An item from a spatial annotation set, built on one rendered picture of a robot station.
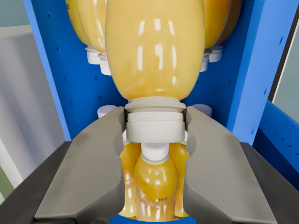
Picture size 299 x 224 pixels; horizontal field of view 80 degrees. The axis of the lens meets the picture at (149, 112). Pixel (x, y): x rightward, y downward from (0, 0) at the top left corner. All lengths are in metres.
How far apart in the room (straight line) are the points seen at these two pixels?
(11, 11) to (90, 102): 1.34
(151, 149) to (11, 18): 1.52
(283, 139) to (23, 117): 0.86
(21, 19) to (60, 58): 1.33
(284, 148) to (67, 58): 0.78
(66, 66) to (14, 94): 0.10
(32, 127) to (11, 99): 0.07
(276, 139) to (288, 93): 0.94
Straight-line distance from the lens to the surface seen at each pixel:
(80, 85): 0.34
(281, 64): 1.48
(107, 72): 0.24
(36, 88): 0.41
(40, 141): 0.42
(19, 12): 1.62
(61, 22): 0.31
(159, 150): 0.24
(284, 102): 1.82
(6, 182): 0.38
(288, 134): 0.91
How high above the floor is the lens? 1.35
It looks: 61 degrees down
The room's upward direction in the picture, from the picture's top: 176 degrees counter-clockwise
